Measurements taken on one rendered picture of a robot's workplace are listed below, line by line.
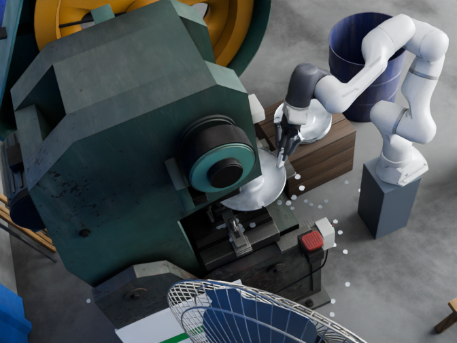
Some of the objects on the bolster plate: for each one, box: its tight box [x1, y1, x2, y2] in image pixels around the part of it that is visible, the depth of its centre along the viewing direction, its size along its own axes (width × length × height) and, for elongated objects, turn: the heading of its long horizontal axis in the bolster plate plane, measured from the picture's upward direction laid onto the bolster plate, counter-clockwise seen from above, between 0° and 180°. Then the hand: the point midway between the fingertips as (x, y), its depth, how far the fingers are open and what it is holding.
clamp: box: [222, 210, 253, 258], centre depth 178 cm, size 6×17×10 cm, turn 28°
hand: (281, 158), depth 184 cm, fingers closed
